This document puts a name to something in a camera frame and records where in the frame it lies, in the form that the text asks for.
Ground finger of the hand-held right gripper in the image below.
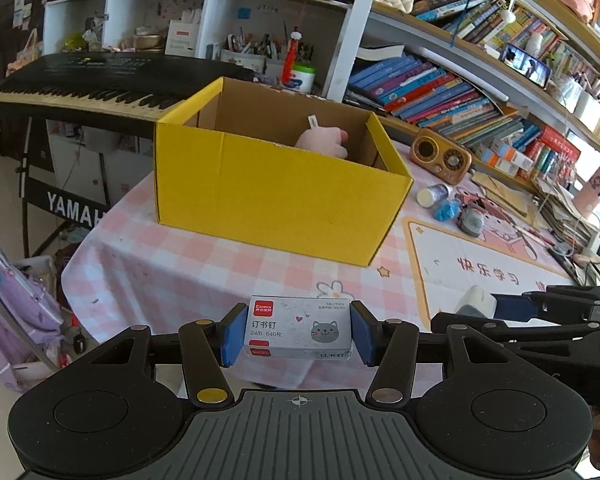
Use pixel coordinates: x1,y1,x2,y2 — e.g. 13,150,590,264
430,312,600,345
495,285,600,320

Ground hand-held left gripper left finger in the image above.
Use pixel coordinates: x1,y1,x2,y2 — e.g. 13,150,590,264
90,302,248,409

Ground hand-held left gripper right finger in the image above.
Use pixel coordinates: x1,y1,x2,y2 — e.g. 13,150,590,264
351,301,511,407

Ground small white case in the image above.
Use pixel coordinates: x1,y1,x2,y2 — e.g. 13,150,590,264
455,285,498,317

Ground grey staple box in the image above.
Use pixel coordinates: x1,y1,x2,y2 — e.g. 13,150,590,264
243,296,353,361

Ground yellow cardboard box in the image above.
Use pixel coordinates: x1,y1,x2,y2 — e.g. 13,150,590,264
153,76,414,267

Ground pink plush pig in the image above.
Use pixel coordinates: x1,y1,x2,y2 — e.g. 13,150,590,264
294,115,351,159

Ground desktop with pink checked cloth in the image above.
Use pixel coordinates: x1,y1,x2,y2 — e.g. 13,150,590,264
61,125,600,396

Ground stack of papers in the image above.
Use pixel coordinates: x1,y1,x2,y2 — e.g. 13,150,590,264
532,180,600,248

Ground brown cardboard pieces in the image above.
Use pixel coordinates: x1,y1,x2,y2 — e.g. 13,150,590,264
472,170,536,216

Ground small blue object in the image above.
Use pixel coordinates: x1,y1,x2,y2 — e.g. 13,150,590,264
434,199,463,222

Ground white squeeze bottle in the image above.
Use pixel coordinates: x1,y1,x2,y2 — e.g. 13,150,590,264
416,183,453,207

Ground orange white small carton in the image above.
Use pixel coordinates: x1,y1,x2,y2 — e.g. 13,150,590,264
475,149,521,177
490,142,536,170

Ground brown retro radio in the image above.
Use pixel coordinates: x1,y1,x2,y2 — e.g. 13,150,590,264
411,128,473,184

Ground red thick dictionary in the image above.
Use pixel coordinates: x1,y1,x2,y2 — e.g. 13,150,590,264
540,127,581,161

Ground black keyboard stand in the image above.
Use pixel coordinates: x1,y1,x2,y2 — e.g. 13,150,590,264
20,115,156,261

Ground pink school backpack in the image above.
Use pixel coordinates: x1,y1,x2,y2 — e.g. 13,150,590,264
0,234,66,393

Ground row of blue paperback books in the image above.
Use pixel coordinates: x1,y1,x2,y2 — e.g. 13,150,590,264
347,55,541,146

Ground smartphone with lit screen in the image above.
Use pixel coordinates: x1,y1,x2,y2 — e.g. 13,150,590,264
500,43,552,90

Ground white jar with green lid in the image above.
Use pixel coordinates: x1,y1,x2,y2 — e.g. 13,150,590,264
291,61,317,92

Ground pen holder with pens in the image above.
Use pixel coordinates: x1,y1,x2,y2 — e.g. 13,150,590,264
220,27,268,73

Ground red tassel charm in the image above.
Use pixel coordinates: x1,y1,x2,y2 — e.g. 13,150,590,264
280,30,301,83

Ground black electronic keyboard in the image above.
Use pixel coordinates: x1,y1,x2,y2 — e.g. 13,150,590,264
0,52,256,138

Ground row of dark mixed books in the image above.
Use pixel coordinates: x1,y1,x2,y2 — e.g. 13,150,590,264
415,0,571,61

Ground white bag with red label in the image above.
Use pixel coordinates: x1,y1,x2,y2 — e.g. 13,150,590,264
165,20,201,57

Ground white wooden bookshelf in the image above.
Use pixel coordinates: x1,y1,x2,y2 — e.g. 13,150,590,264
330,0,600,181

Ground white cubby shelf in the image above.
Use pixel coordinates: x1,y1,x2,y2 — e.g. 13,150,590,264
45,0,351,81

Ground pink tote bag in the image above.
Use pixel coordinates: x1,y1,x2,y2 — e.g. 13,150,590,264
7,30,38,76

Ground dark wooden door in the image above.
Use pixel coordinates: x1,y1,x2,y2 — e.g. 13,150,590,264
0,0,46,161

